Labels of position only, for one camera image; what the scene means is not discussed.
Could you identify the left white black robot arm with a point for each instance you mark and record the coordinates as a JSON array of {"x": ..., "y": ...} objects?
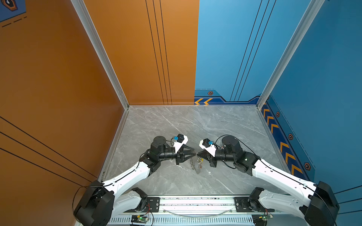
[{"x": 104, "y": 200}]

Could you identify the green circuit board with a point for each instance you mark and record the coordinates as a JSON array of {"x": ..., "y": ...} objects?
[
  {"x": 139, "y": 220},
  {"x": 261, "y": 220}
]

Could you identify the aluminium front rail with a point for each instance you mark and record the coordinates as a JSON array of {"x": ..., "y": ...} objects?
[{"x": 215, "y": 204}]

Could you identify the white slotted cable duct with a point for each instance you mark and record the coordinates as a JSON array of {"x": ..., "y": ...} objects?
[{"x": 171, "y": 220}]

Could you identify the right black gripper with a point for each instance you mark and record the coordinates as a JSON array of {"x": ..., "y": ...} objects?
[{"x": 210, "y": 158}]

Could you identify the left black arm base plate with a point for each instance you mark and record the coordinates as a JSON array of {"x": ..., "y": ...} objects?
[{"x": 152, "y": 204}]

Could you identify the left green circuit board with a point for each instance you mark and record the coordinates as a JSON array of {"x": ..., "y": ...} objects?
[{"x": 139, "y": 220}]

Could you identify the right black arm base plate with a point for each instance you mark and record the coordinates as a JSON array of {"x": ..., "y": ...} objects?
[{"x": 243, "y": 204}]

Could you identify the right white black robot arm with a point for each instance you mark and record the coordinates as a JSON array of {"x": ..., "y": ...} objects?
[{"x": 313, "y": 202}]

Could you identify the right green circuit board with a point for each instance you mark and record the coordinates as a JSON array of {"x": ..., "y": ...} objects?
[{"x": 261, "y": 220}]

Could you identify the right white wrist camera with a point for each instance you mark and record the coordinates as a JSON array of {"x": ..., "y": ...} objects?
[{"x": 208, "y": 146}]

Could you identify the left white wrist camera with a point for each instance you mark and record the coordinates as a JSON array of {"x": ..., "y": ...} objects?
[{"x": 179, "y": 141}]

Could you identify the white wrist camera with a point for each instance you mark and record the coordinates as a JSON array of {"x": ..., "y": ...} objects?
[
  {"x": 179, "y": 141},
  {"x": 208, "y": 146}
]

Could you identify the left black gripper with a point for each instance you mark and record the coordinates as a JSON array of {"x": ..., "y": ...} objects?
[{"x": 180, "y": 155}]

